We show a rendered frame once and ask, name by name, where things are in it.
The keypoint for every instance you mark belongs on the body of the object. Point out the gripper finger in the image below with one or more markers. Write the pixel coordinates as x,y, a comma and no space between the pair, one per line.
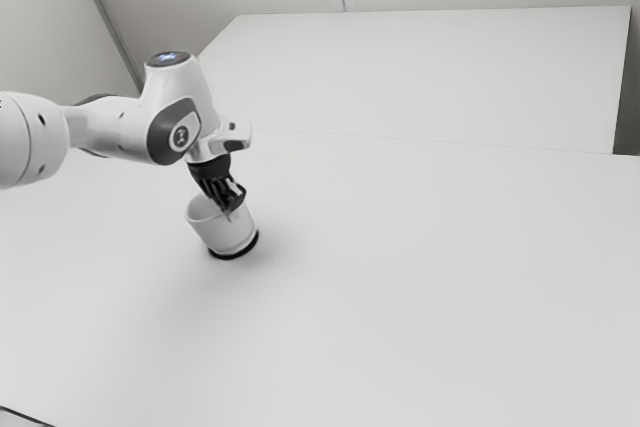
227,195

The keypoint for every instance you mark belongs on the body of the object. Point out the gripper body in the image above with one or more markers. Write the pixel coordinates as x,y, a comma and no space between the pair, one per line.
210,169

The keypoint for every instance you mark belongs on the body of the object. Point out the white mug with black base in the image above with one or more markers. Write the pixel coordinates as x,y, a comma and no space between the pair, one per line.
226,232

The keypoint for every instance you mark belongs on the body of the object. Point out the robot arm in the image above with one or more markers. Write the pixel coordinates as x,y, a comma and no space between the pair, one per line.
110,119

